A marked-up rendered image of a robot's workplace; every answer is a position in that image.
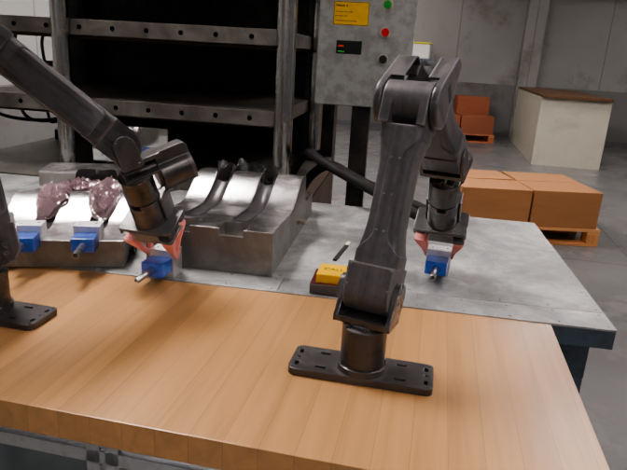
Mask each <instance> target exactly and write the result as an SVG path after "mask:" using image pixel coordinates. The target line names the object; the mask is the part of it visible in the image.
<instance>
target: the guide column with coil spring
mask: <svg viewBox="0 0 627 470"><path fill-rule="evenodd" d="M49 20H50V33H51V45H52V59H53V69H55V70H56V71H57V72H58V73H60V74H61V75H62V76H64V77H65V78H66V79H67V80H69V81H70V82H71V83H72V84H73V81H72V66H71V51H70V37H69V22H68V8H67V0H49ZM57 122H58V135H59V148H60V161H61V162H71V163H77V139H76V131H75V130H74V129H72V128H71V127H70V126H68V125H67V124H66V123H64V122H63V121H62V120H60V119H59V118H58V117H57Z"/></svg>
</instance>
